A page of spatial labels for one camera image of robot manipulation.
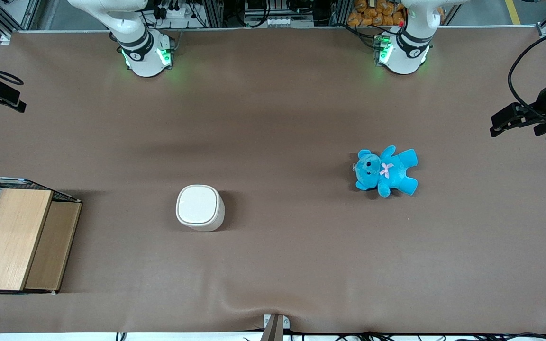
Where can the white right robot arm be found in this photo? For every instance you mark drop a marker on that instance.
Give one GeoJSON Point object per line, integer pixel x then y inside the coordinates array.
{"type": "Point", "coordinates": [142, 52]}

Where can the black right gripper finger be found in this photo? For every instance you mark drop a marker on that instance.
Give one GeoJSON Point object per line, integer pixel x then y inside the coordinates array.
{"type": "Point", "coordinates": [5, 92]}

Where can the grey metal camera mount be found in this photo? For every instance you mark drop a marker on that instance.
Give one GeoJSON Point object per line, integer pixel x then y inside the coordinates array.
{"type": "Point", "coordinates": [275, 327]}

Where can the cream trash can body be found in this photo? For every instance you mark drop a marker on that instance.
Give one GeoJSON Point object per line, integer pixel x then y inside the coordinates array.
{"type": "Point", "coordinates": [220, 215]}

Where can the white power strip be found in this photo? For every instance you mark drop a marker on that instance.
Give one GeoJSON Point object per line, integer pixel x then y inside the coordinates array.
{"type": "Point", "coordinates": [176, 10]}

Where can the dark wooden board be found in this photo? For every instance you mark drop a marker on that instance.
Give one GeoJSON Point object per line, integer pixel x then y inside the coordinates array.
{"type": "Point", "coordinates": [52, 246]}

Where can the light wooden board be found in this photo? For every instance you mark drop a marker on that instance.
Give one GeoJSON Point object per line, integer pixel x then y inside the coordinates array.
{"type": "Point", "coordinates": [10, 237]}

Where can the cream trash can lid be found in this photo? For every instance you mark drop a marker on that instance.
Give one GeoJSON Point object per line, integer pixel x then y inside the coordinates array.
{"type": "Point", "coordinates": [197, 204]}

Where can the brown table mat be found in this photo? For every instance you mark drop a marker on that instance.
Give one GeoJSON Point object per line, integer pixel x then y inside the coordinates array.
{"type": "Point", "coordinates": [277, 118]}

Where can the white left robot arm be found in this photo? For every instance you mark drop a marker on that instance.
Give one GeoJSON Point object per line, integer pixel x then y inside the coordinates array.
{"type": "Point", "coordinates": [403, 54]}

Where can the blue teddy bear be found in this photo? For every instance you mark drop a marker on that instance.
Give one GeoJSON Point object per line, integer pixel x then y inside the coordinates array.
{"type": "Point", "coordinates": [389, 173]}

